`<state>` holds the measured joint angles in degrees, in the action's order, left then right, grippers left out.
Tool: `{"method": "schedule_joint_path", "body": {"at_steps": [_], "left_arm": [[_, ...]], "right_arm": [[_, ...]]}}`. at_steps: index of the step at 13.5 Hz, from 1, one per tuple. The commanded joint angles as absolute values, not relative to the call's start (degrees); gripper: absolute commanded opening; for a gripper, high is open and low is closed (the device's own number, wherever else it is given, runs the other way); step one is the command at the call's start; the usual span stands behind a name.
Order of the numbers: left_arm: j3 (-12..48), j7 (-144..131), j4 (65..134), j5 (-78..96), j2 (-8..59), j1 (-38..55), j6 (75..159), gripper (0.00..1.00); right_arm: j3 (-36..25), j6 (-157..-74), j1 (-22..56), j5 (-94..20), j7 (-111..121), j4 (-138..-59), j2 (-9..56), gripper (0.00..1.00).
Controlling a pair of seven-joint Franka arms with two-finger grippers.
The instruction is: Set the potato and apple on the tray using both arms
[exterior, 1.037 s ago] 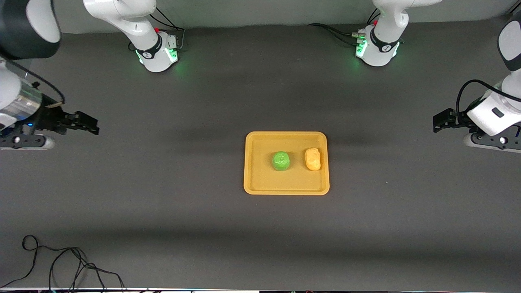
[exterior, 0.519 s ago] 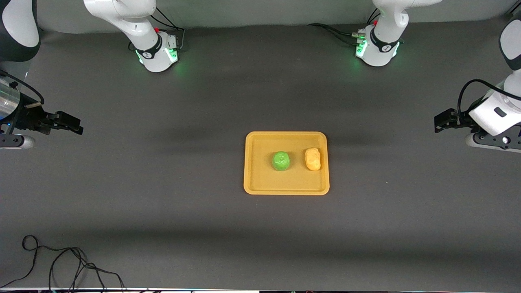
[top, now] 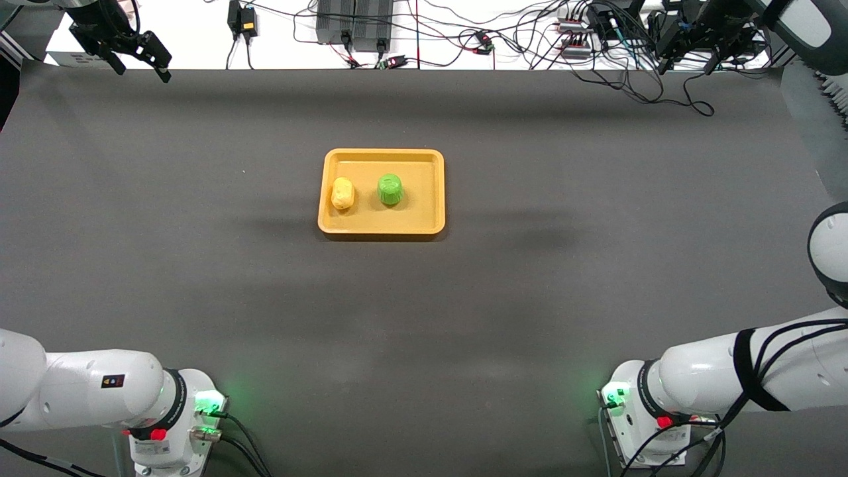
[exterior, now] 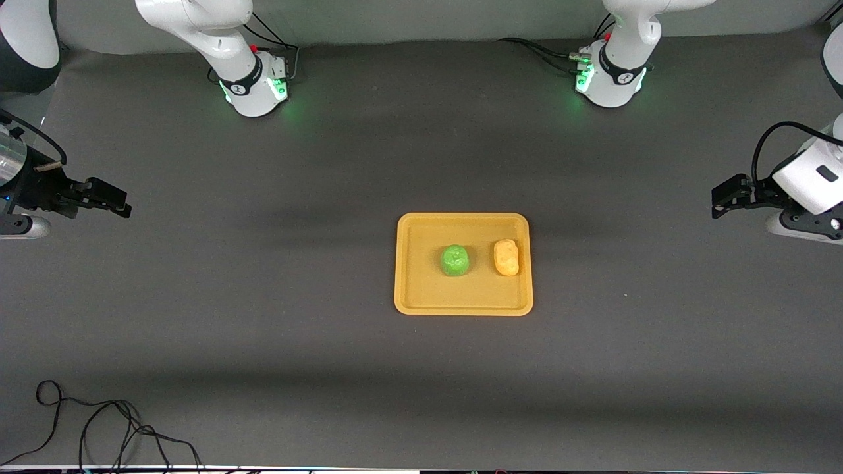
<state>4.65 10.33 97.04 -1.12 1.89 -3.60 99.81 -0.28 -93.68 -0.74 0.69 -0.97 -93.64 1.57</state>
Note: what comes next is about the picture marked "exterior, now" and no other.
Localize black arm wrist cable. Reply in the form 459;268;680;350
0;109;67;165
753;121;843;185

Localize black left arm wrist cable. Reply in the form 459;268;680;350
753;121;843;185

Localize black right arm base cables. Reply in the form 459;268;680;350
207;12;300;86

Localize yellow plastic tray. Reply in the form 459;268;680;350
394;212;534;317

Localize black left arm base cables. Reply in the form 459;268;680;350
497;13;616;74

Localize black right arm wrist cable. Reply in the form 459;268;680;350
0;109;67;165

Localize black arm base cables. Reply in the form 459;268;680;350
497;13;616;74
207;12;300;86

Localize dark grey table cloth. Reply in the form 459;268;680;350
0;26;843;471

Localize green apple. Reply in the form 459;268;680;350
440;244;471;277

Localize thin black loose cable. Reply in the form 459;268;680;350
0;380;205;473

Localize yellow potato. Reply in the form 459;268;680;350
493;238;521;277

